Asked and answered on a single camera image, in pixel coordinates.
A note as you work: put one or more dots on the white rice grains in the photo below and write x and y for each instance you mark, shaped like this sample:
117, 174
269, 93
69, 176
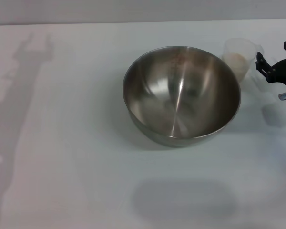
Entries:
239, 64

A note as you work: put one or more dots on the stainless steel mixing bowl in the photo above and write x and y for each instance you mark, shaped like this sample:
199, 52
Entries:
181, 95

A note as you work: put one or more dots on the clear plastic measuring cup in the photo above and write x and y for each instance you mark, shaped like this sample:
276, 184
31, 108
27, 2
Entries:
240, 47

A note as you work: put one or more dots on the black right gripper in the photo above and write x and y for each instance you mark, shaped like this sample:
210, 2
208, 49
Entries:
282, 70

